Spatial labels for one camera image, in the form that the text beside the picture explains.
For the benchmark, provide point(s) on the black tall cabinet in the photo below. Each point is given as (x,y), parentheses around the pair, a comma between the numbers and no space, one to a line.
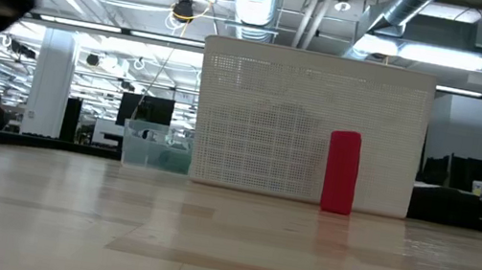
(70,120)

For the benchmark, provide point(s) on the white perforated plastic basket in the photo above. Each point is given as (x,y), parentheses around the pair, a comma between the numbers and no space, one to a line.
(272,120)

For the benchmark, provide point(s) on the white building column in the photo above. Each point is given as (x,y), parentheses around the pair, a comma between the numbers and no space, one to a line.
(50,85)

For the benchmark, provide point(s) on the round ceiling sprinkler fitting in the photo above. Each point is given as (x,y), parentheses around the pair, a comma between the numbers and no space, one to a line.
(342,4)

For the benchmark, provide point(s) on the bright rectangular ceiling light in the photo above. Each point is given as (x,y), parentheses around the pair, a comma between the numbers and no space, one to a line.
(424,53)

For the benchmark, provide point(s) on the clear plastic bin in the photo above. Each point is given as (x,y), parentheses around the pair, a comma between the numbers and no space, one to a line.
(141,153)

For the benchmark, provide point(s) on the long black low barrier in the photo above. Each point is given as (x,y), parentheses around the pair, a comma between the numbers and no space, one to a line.
(26,141)

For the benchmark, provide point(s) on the red upright medicine box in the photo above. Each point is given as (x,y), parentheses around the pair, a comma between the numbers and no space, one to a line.
(341,172)

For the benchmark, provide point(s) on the slim silver spiral air duct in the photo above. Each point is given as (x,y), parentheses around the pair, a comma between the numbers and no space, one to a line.
(402,5)

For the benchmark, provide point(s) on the black computer monitor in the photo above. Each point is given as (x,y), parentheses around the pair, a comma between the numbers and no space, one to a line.
(152,111)

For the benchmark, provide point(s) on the black desk with monitors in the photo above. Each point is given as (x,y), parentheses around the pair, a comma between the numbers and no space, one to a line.
(459,198)

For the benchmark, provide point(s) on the black framed ceiling light strip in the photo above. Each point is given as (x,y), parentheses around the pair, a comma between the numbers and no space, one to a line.
(117,29)

